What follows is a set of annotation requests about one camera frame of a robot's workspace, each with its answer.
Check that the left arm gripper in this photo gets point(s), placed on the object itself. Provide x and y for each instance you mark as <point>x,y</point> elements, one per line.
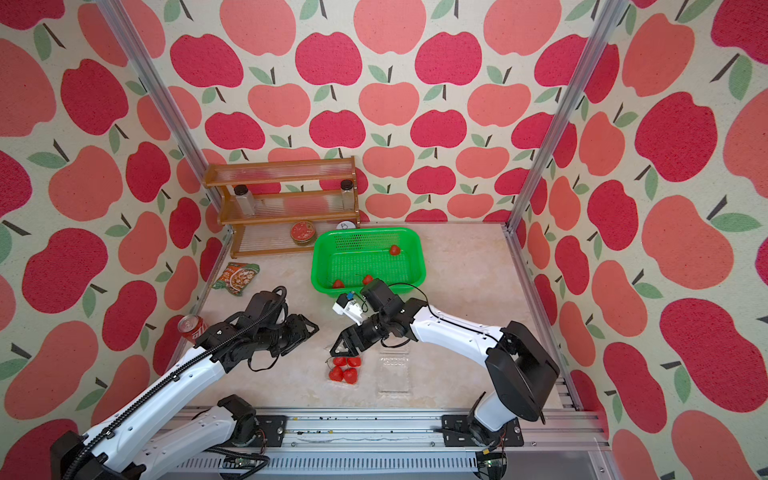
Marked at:
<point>299,323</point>

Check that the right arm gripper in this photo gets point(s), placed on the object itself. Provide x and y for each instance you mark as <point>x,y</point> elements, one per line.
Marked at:
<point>360,341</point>

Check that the green plastic basket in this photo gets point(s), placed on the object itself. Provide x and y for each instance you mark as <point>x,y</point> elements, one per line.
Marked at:
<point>350,255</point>

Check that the clear clamshell container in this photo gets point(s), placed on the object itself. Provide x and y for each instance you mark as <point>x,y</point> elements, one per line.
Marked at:
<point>330,365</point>
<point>393,375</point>

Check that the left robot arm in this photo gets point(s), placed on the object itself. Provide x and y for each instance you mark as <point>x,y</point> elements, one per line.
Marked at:
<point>127,444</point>

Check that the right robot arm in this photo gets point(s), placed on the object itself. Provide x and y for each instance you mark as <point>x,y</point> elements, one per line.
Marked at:
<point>522,373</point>

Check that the soup mix packet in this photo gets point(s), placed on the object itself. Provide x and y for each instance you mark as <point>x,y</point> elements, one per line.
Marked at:
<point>236,277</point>

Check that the red gold round tin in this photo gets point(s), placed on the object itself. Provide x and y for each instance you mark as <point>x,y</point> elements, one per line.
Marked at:
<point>303,232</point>

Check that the red soda can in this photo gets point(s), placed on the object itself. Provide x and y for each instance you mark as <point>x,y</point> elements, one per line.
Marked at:
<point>191,327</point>

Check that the wooden shelf rack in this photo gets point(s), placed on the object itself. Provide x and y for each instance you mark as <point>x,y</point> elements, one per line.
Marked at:
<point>285,193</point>

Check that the left spice jar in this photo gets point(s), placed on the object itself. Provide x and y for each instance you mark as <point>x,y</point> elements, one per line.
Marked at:
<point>245,200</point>

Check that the spice jar on shelf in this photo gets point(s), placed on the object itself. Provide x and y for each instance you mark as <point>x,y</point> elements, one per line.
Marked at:
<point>347,194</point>

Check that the left aluminium corner post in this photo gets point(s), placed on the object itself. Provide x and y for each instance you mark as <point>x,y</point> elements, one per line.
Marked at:
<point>127,35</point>

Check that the aluminium corner post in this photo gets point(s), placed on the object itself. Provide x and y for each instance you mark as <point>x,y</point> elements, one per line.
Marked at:
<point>127,35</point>
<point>604,26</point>

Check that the right aluminium corner post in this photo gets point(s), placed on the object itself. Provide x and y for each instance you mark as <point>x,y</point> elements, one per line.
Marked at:
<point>604,26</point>

